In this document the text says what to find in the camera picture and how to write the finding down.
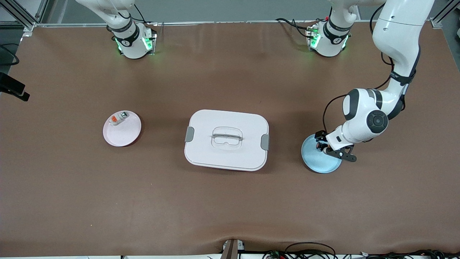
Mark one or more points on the white lidded storage box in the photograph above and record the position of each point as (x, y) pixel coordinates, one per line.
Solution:
(226, 151)

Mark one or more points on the blue round plate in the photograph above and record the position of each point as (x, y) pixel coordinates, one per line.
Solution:
(318, 162)

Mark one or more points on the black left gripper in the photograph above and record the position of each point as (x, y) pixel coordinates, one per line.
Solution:
(321, 137)

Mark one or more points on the orange and black push-button switch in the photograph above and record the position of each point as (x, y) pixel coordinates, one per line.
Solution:
(319, 145)

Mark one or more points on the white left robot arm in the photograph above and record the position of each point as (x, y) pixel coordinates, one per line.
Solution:
(395, 36)

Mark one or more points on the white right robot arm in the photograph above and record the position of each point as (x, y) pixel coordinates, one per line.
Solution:
(133, 46)

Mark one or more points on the pink round plate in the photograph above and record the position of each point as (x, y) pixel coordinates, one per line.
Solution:
(122, 133)

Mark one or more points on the white circuit breaker orange lever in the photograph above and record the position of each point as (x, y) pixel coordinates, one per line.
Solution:
(118, 118)

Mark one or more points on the aluminium frame profile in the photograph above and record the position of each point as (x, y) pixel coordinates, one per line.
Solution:
(21, 16)
(444, 14)

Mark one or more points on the metal table edge bracket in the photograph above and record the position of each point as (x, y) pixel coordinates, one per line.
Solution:
(231, 248)

